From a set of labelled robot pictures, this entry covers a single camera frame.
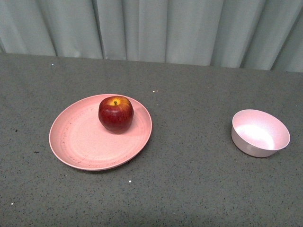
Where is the red apple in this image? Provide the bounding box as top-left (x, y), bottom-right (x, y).
top-left (98, 96), bottom-right (134, 134)

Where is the pink plate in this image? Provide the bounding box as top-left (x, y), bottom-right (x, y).
top-left (49, 94), bottom-right (152, 171)

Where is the white curtain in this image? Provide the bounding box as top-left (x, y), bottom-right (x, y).
top-left (0, 0), bottom-right (303, 72)

